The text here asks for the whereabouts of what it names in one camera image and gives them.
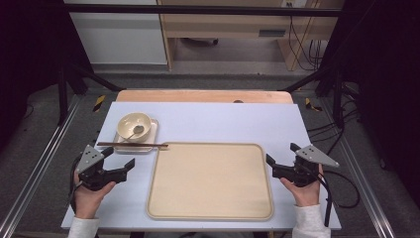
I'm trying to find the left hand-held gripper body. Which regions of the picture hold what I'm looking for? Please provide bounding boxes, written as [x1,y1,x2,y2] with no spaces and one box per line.
[74,144,128,192]

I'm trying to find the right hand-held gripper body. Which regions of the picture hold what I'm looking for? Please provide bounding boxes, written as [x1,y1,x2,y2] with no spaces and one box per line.
[271,144,341,188]

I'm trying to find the brown wooden chopstick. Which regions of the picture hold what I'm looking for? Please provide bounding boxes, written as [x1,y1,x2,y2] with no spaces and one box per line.
[97,143,169,149]
[96,142,168,147]

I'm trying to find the cream ceramic bowl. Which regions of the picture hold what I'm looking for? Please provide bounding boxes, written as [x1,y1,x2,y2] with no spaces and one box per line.
[116,112,153,143]

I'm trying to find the small white rectangular plate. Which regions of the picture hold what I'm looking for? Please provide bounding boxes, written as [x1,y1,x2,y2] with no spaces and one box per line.
[112,118,159,154]

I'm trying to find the large beige tray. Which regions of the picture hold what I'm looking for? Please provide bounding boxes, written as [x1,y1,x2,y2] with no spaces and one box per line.
[146,142,274,221]

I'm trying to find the person's right hand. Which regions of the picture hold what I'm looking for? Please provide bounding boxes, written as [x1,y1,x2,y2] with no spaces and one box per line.
[279,164,324,208]

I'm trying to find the person's left hand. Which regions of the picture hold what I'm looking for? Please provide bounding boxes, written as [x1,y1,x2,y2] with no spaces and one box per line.
[72,172,117,219]

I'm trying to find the yellow black tape strip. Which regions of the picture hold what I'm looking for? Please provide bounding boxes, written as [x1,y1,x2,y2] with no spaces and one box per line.
[92,94,107,113]
[304,97,323,113]

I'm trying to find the pale lavender table cover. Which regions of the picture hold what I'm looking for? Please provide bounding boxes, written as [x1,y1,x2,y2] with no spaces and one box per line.
[60,101,343,231]

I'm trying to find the light wooden table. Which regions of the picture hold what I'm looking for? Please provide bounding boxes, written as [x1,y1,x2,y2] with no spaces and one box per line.
[116,89,294,105]

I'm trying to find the white cabinet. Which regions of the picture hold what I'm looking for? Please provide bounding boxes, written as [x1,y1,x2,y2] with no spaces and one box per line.
[62,0,168,65]

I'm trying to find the black curtain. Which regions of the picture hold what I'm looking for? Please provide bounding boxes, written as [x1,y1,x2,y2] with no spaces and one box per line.
[0,0,91,152]
[319,0,420,199]

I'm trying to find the grey green desk label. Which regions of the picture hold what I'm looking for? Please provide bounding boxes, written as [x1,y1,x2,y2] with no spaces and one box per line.
[258,29,287,39]

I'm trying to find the light wooden desk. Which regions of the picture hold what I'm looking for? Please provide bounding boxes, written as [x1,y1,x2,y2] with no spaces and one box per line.
[157,0,345,71]

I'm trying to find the black floor cables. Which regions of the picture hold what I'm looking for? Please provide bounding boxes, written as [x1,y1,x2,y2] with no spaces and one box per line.
[308,82,362,157]

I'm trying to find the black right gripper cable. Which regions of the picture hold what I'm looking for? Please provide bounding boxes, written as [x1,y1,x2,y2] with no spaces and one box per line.
[315,169,362,228]

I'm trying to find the aluminium floor rail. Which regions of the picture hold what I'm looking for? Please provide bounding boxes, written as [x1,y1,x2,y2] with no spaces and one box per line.
[0,95,82,238]
[321,98,396,238]

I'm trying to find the black metal frame stand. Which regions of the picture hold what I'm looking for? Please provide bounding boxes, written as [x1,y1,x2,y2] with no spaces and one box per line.
[280,63,345,129]
[56,62,124,126]

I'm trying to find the hanging black cables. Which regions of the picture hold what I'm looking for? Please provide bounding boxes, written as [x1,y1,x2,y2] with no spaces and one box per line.
[288,15,324,71]

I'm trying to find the black horizontal frame bar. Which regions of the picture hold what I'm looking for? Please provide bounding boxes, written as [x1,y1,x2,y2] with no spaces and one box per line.
[67,3,343,18]

